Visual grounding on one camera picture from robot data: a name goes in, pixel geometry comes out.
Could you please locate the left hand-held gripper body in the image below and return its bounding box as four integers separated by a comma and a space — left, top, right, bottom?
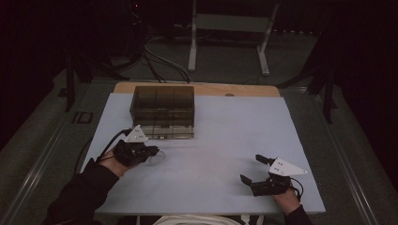
113, 125, 149, 167

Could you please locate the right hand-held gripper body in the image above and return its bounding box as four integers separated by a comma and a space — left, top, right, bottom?
251, 157, 309, 197

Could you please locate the translucent bottom drawer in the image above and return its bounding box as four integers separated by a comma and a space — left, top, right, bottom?
141, 125, 195, 140

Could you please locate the dark translucent drawer box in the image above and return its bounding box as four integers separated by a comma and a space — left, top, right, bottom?
129, 85, 195, 128

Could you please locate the person's right hand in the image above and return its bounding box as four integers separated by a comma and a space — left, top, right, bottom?
271, 188, 302, 216

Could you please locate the person's left hand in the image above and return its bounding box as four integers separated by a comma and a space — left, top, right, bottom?
99, 149, 132, 178

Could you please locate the black metal stand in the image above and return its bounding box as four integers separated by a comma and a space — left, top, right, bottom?
276, 31, 340, 125
64, 55, 130, 113

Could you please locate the white metal stand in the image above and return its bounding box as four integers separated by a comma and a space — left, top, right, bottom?
187, 0, 280, 77

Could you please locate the left hand-held gripper black cable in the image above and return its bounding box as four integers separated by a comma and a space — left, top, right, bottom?
96, 128, 133, 164

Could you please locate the hand-held gripper black cable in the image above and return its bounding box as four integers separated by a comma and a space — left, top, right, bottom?
96, 128, 133, 164
289, 177, 304, 201

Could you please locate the right hand-held gripper black cable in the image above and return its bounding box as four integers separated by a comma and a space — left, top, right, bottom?
289, 177, 304, 201

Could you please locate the black cable beside table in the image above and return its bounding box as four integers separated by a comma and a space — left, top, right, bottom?
74, 136, 94, 174

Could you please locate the metal floor rail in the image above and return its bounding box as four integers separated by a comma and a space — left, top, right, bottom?
314, 93, 381, 225
0, 118, 71, 225

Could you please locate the black floor cable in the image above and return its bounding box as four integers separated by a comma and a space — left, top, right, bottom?
144, 46, 192, 84
141, 50, 166, 84

